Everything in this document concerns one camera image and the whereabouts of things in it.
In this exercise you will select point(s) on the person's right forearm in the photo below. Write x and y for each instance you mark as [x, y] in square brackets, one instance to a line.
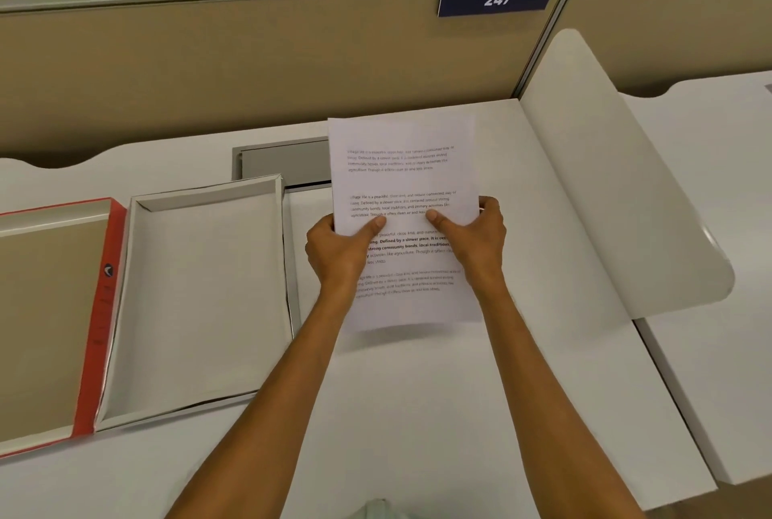
[543, 398]

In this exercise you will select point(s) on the person's right hand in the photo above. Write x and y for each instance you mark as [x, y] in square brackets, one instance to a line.
[476, 247]

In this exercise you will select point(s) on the beige partition panel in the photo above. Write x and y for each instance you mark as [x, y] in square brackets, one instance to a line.
[675, 24]
[271, 66]

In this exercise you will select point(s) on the red cardboard box lid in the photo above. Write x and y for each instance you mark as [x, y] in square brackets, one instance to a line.
[51, 319]

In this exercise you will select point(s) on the person's right thumb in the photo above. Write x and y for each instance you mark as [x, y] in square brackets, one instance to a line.
[443, 224]

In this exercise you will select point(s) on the person's left hand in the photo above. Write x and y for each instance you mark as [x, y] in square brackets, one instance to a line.
[335, 256]

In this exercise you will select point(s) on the person's left forearm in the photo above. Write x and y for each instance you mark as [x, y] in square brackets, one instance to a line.
[259, 410]

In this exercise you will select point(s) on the printed white paper sheet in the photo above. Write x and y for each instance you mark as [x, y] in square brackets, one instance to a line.
[401, 174]

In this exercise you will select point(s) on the person's left thumb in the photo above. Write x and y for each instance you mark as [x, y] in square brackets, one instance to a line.
[369, 229]

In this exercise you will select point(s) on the white curved desk divider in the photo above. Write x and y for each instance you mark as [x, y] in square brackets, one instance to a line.
[609, 174]

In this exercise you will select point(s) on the white cardboard box tray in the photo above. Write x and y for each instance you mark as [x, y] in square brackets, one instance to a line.
[202, 295]

